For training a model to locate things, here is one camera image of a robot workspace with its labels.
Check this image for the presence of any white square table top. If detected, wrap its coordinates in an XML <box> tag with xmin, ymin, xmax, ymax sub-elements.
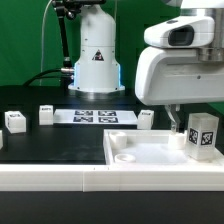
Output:
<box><xmin>103</xmin><ymin>129</ymin><xmax>224</xmax><ymax>167</ymax></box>

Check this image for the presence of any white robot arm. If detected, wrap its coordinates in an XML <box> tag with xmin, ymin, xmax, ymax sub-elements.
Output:
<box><xmin>69</xmin><ymin>0</ymin><xmax>224</xmax><ymax>131</ymax></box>

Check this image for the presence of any black cable bundle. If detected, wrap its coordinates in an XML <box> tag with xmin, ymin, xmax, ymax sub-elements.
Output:
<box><xmin>22</xmin><ymin>67</ymin><xmax>75</xmax><ymax>87</ymax></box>

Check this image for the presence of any grey thin cable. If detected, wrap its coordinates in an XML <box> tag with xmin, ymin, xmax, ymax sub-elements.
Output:
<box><xmin>39</xmin><ymin>0</ymin><xmax>54</xmax><ymax>87</ymax></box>

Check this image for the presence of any white sheet with AprilTags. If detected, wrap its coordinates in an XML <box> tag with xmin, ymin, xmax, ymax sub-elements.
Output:
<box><xmin>53</xmin><ymin>109</ymin><xmax>137</xmax><ymax>125</ymax></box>

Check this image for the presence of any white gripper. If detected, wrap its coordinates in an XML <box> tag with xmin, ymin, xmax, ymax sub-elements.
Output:
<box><xmin>135</xmin><ymin>16</ymin><xmax>224</xmax><ymax>133</ymax></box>

